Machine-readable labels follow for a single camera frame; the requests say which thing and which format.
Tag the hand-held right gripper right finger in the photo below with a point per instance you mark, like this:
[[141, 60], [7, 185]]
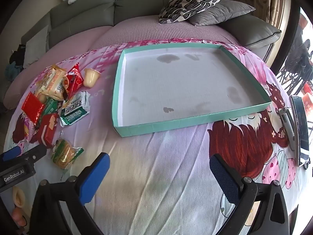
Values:
[[225, 178]]

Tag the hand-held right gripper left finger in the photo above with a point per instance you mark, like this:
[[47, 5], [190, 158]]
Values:
[[95, 176]]

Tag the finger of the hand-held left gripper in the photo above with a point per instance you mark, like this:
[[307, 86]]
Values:
[[36, 151], [11, 153]]

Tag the clear green-label cake packet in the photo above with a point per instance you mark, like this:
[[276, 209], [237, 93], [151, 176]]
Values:
[[64, 154]]

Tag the green and white snack packet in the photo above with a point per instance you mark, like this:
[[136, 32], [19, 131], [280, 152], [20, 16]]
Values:
[[74, 110]]

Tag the teal shallow cardboard box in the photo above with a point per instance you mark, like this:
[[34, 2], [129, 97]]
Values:
[[183, 83]]

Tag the beige jelly cup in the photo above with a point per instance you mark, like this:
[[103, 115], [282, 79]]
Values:
[[91, 78], [19, 195]]

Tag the pinkish jelly cup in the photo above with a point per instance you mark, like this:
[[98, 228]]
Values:
[[19, 216]]

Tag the pink cartoon printed blanket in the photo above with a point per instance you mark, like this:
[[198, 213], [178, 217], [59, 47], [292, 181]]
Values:
[[159, 164]]

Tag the teal cloth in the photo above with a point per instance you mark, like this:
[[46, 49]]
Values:
[[10, 71]]

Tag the smartphone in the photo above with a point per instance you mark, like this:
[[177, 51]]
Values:
[[302, 127]]

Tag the dark clothes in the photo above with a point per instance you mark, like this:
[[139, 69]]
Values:
[[17, 56]]

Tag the light grey cushion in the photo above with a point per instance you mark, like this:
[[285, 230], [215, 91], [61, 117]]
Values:
[[35, 46]]

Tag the orange bucket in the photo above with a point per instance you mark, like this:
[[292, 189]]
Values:
[[308, 100]]

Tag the black folding chair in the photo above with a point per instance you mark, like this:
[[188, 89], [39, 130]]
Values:
[[297, 56]]

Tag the pink ribbed sofa cover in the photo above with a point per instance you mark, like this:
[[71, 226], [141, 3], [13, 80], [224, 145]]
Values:
[[151, 29]]

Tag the grey pillow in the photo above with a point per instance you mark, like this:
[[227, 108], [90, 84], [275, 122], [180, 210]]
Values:
[[220, 12]]

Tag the black white patterned pillow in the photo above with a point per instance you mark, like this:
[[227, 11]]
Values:
[[193, 0]]

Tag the brown patterned curtain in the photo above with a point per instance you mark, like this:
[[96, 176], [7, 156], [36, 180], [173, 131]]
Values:
[[264, 0]]

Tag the dark window frame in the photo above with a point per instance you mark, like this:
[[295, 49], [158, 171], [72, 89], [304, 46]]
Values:
[[288, 34]]

